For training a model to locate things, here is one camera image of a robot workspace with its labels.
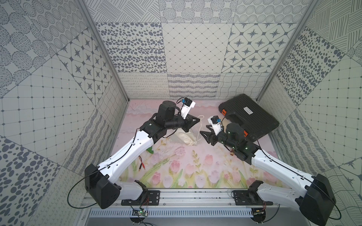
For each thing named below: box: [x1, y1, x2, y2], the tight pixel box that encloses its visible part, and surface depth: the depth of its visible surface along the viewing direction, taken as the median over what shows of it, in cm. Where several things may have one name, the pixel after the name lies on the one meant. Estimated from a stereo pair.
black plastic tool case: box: [218, 93, 280, 143], surface depth 103 cm
